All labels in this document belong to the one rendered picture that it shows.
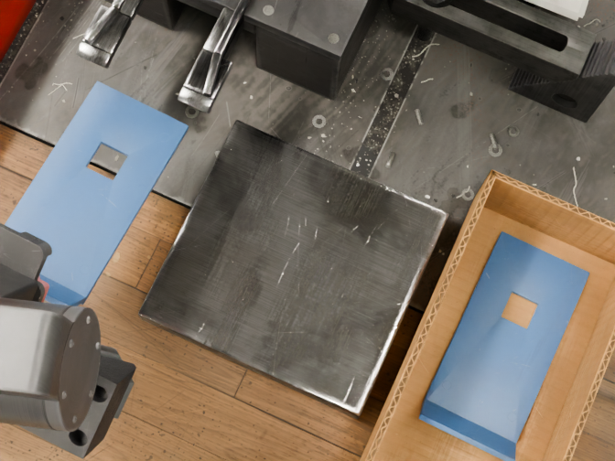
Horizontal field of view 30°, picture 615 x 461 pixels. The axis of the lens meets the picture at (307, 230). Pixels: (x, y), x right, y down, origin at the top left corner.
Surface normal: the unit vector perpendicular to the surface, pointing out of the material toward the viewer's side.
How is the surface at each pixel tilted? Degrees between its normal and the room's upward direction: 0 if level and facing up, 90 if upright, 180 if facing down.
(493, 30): 0
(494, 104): 0
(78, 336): 83
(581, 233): 90
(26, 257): 24
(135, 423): 0
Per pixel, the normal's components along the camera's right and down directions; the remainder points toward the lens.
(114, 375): 0.42, -0.89
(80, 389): 0.99, 0.11
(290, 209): 0.04, -0.25
